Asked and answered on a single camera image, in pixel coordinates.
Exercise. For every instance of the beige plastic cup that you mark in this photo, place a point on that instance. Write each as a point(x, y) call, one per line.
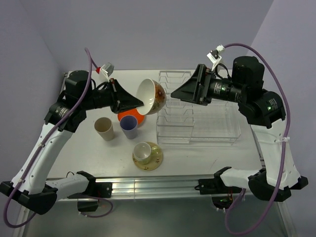
point(104, 127)

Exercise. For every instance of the light green mug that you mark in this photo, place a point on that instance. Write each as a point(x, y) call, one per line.
point(143, 152)

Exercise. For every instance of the orange plate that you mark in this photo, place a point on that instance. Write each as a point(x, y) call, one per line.
point(140, 118)

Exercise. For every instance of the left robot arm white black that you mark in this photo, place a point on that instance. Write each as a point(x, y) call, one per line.
point(30, 187)

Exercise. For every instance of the beige floral saucer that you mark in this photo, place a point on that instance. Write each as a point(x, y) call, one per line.
point(155, 162)

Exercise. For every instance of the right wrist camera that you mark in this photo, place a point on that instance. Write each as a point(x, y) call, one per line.
point(215, 56)

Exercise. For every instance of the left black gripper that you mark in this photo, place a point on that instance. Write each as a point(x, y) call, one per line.
point(121, 100)

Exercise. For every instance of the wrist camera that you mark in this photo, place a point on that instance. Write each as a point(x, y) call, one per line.
point(215, 56)
point(106, 70)

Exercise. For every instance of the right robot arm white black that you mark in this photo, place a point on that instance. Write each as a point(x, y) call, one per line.
point(265, 113)

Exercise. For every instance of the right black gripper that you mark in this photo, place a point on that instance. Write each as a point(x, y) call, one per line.
point(191, 91)

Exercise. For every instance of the white wire dish rack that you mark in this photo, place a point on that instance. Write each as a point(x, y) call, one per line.
point(181, 122)

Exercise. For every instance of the white floral bowl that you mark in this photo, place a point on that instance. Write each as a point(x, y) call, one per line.
point(153, 96)

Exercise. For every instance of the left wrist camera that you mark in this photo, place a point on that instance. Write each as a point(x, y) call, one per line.
point(106, 70)

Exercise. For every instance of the purple plastic cup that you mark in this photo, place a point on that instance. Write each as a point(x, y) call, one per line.
point(129, 125)

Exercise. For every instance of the aluminium mounting rail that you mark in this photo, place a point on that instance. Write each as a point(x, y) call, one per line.
point(153, 186)

